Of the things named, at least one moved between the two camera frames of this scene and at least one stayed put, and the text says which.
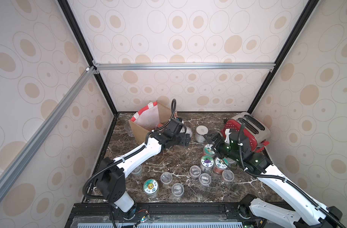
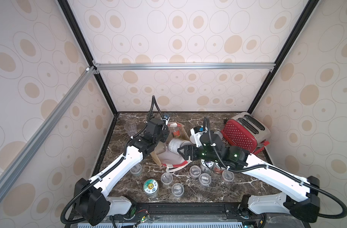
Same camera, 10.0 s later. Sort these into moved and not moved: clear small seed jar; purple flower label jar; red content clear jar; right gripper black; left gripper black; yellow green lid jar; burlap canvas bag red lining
Moved: left gripper black; burlap canvas bag red lining; right gripper black
Not moved: yellow green lid jar; purple flower label jar; red content clear jar; clear small seed jar
